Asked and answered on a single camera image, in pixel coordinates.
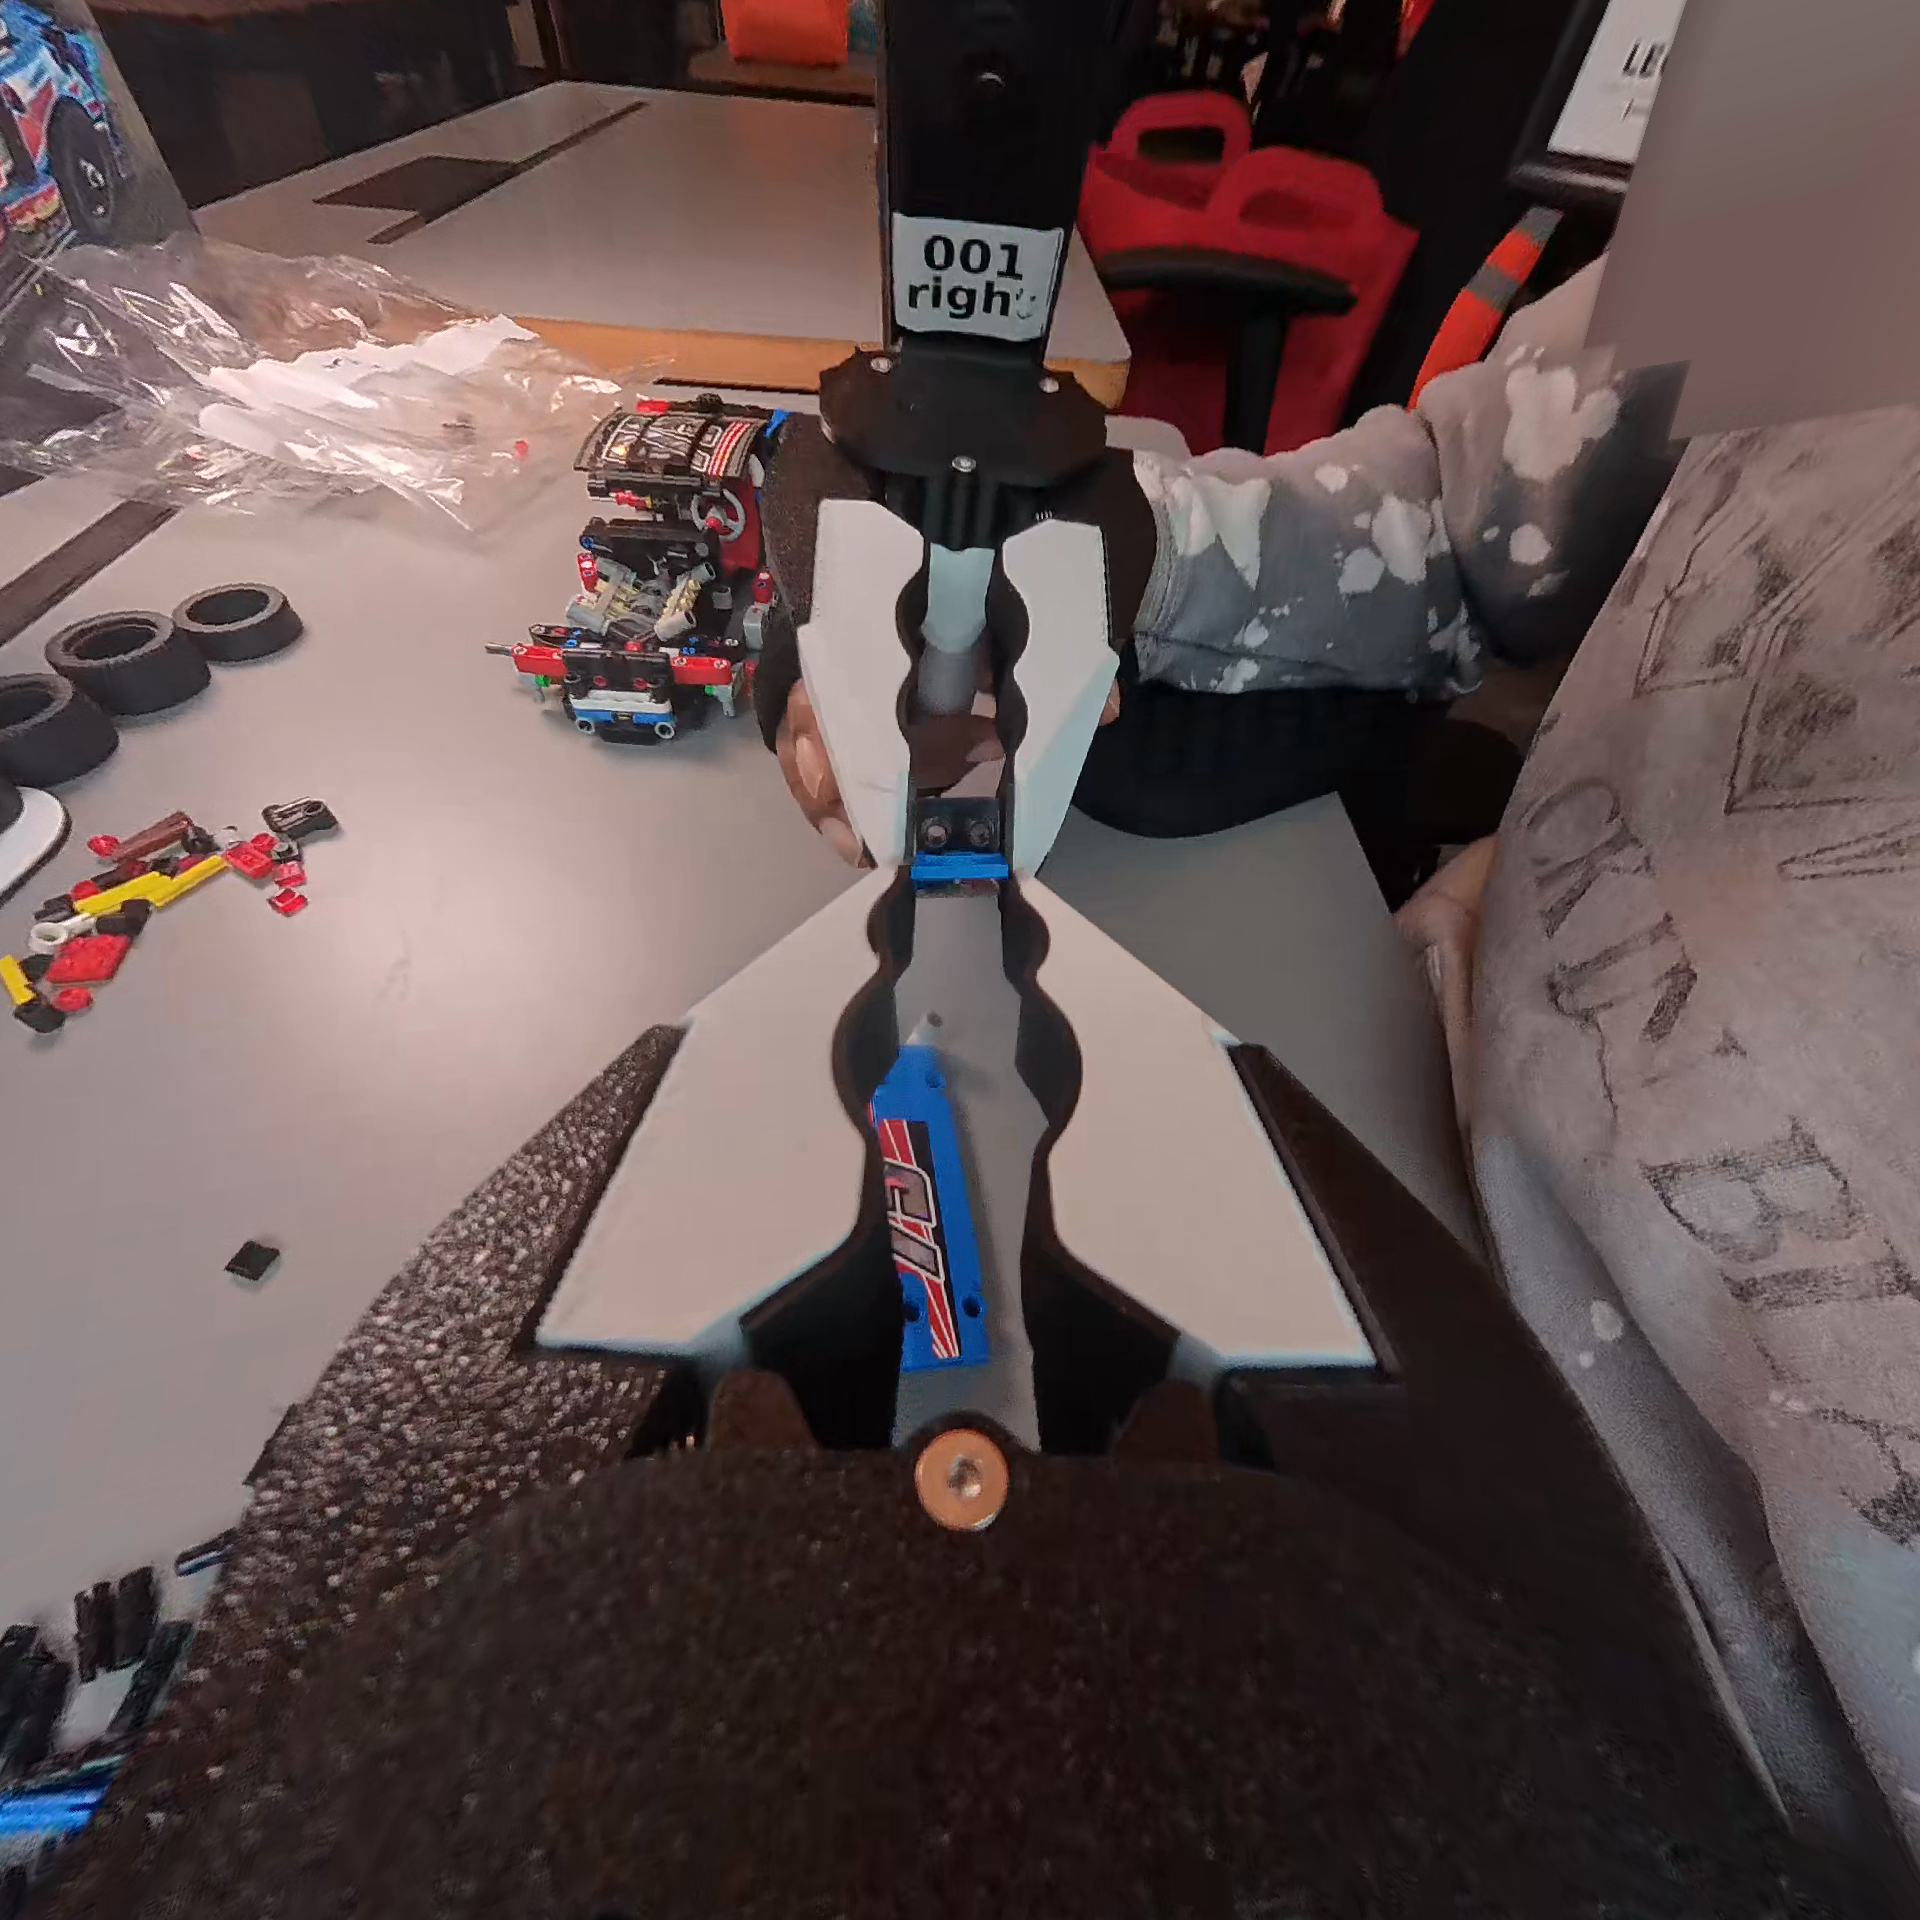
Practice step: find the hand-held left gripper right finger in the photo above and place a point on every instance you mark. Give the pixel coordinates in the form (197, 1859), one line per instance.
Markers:
(1185, 1185)

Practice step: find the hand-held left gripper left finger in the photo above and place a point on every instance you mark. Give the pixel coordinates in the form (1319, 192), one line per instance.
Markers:
(706, 1185)

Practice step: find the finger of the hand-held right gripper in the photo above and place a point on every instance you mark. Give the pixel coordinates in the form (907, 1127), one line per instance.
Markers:
(857, 675)
(1073, 675)

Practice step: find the small black toy brick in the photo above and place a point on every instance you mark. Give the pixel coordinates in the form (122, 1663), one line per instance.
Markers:
(962, 825)

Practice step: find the small blue toy brick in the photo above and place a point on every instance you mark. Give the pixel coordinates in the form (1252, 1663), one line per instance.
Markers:
(956, 869)

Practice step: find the grey desk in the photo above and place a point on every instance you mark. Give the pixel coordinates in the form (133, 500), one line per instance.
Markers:
(452, 1079)

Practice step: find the person's right hand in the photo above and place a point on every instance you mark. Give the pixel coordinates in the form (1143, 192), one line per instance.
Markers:
(810, 764)

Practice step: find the partly built toy car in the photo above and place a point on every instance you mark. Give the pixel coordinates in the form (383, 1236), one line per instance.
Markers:
(662, 600)

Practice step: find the blue striped toy panel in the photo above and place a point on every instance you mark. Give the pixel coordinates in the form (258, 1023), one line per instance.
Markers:
(931, 1231)

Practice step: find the black chair armrest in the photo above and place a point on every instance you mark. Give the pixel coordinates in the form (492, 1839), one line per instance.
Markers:
(1244, 284)

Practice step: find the red chair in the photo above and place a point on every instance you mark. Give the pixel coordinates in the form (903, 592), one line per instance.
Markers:
(1230, 196)

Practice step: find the grey table with wooden edge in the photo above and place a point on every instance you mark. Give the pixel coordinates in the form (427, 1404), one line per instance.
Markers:
(676, 196)

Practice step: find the orange object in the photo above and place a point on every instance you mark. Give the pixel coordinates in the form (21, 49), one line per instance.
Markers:
(780, 30)

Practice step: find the tiny black toy piece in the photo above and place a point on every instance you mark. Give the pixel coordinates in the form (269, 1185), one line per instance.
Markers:
(253, 1260)

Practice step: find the orange grey safety vest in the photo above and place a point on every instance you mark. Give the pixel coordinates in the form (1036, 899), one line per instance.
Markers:
(1500, 284)

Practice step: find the person's grey printed sweatshirt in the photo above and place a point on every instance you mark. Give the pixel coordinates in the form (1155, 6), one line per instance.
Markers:
(1724, 974)

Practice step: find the black toy tire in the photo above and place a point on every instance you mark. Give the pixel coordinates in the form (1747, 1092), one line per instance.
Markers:
(45, 734)
(129, 662)
(236, 621)

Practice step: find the pile of red yellow bricks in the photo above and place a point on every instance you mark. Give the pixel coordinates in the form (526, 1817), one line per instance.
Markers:
(149, 885)

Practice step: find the clear plastic bag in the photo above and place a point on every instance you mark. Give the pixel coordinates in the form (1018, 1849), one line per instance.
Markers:
(254, 376)

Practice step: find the white sign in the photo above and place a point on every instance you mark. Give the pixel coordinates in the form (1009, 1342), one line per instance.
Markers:
(1606, 76)

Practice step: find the white monitor stand base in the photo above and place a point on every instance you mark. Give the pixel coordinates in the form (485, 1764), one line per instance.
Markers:
(34, 848)

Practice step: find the pile of blue black bricks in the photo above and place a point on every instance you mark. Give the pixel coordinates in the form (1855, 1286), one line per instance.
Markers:
(77, 1694)

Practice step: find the toy box with car print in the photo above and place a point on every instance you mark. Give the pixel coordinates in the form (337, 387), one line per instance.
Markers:
(61, 135)

